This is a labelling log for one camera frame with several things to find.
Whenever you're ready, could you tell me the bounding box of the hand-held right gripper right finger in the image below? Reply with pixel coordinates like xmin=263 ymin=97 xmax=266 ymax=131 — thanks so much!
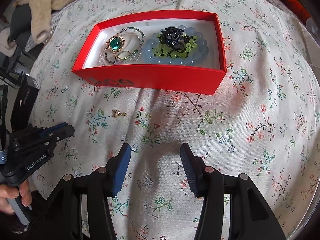
xmin=180 ymin=143 xmax=287 ymax=240

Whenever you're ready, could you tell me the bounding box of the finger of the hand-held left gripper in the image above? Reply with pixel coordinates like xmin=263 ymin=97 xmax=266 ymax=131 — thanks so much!
xmin=16 ymin=126 xmax=75 ymax=153
xmin=15 ymin=122 xmax=69 ymax=140

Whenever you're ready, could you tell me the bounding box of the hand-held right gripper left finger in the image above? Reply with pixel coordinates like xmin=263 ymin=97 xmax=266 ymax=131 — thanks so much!
xmin=46 ymin=144 xmax=132 ymax=240

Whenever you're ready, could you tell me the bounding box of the white pearl bead bracelet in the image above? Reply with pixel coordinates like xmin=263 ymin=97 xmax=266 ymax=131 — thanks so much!
xmin=99 ymin=30 xmax=140 ymax=65

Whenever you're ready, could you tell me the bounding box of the red cardboard box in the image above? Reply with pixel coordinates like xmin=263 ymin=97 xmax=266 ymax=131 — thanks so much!
xmin=72 ymin=10 xmax=227 ymax=96

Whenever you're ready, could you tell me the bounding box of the gold ring with green gem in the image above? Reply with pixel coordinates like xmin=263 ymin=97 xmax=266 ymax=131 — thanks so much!
xmin=108 ymin=35 xmax=125 ymax=53

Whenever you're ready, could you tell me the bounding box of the green flower bead bracelet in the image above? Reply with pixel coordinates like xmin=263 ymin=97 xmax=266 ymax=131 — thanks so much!
xmin=156 ymin=32 xmax=200 ymax=59

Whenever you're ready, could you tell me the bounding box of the light blue bead bracelet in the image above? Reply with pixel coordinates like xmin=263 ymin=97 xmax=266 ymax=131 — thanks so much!
xmin=143 ymin=26 xmax=210 ymax=67

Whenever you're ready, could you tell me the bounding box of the green seed bead bracelet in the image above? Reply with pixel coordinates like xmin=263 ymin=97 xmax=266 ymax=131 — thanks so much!
xmin=117 ymin=27 xmax=145 ymax=62

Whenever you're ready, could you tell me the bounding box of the black hair clip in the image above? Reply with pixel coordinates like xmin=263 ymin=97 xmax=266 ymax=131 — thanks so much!
xmin=160 ymin=26 xmax=187 ymax=49

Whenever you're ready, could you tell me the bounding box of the person's left hand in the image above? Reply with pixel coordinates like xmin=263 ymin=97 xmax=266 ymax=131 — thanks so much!
xmin=0 ymin=180 xmax=33 ymax=214

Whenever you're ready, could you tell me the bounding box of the black phone box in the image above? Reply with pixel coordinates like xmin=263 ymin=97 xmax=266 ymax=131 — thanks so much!
xmin=11 ymin=74 xmax=40 ymax=132

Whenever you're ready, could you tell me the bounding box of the floral bedsheet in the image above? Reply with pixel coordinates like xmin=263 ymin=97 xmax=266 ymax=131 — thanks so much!
xmin=30 ymin=0 xmax=320 ymax=240

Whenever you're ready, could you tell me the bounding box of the dark clothing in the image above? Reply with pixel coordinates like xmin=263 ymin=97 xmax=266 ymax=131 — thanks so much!
xmin=7 ymin=4 xmax=33 ymax=43

